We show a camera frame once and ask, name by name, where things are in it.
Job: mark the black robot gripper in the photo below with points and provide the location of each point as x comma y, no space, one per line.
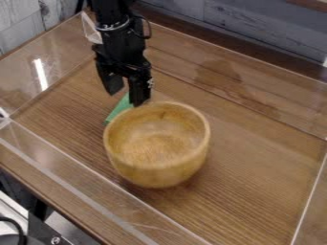
120,57

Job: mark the clear acrylic tray enclosure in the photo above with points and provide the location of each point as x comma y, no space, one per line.
216,164

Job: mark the black metal table frame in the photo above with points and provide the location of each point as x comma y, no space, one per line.
29,222

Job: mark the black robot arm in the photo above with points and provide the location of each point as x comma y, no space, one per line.
109,11

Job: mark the green rectangular block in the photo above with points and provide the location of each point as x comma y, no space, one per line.
121,106

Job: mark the brown wooden bowl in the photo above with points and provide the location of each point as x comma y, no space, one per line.
156,144

